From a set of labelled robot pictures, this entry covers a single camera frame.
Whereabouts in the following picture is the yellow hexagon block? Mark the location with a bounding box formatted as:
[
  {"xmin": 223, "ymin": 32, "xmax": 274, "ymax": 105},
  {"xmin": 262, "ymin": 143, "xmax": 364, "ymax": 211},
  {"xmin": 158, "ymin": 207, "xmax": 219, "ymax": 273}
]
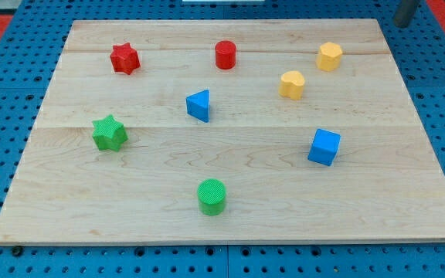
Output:
[{"xmin": 316, "ymin": 42, "xmax": 343, "ymax": 72}]

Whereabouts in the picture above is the wooden board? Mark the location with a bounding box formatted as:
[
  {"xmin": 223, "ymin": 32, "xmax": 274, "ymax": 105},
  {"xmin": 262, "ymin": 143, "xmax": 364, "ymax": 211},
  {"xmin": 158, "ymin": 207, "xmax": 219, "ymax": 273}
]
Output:
[{"xmin": 0, "ymin": 19, "xmax": 445, "ymax": 246}]

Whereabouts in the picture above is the blue triangle block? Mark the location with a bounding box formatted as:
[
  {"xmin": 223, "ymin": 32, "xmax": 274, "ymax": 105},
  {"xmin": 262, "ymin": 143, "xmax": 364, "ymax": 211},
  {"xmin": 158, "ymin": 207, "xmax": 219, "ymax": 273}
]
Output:
[{"xmin": 185, "ymin": 90, "xmax": 210, "ymax": 123}]

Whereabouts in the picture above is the green cylinder block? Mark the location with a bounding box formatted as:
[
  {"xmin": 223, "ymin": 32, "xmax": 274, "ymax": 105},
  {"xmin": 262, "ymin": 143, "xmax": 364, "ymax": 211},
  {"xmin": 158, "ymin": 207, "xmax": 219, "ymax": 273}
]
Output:
[{"xmin": 197, "ymin": 178, "xmax": 226, "ymax": 216}]

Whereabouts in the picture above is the red cylinder block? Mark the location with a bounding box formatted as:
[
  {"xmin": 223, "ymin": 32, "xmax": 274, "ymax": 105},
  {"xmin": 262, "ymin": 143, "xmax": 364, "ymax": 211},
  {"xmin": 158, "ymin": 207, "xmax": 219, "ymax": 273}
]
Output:
[{"xmin": 215, "ymin": 40, "xmax": 236, "ymax": 70}]

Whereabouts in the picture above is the yellow heart block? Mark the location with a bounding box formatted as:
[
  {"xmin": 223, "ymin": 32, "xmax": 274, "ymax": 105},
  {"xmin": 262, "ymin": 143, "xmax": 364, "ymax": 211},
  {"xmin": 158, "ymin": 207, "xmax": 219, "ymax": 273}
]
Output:
[{"xmin": 278, "ymin": 70, "xmax": 305, "ymax": 100}]

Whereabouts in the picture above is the blue cube block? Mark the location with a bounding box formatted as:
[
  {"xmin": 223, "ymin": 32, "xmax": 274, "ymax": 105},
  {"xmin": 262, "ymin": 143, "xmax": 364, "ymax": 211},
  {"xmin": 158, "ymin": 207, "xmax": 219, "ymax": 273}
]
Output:
[{"xmin": 307, "ymin": 129, "xmax": 341, "ymax": 166}]

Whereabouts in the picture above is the green star block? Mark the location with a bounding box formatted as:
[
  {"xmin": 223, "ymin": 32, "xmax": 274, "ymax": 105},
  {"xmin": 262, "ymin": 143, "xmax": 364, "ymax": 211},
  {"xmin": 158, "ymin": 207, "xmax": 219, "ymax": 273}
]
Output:
[{"xmin": 92, "ymin": 114, "xmax": 128, "ymax": 152}]

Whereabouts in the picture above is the red star block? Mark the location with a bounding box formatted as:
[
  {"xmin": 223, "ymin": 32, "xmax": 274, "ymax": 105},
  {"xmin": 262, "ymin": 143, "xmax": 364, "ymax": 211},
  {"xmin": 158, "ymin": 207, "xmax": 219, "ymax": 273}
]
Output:
[{"xmin": 110, "ymin": 42, "xmax": 141, "ymax": 75}]

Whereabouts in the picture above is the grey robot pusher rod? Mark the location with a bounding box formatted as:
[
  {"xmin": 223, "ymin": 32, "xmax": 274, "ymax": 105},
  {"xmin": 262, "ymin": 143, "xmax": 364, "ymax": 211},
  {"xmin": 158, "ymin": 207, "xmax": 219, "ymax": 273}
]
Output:
[{"xmin": 392, "ymin": 0, "xmax": 420, "ymax": 29}]

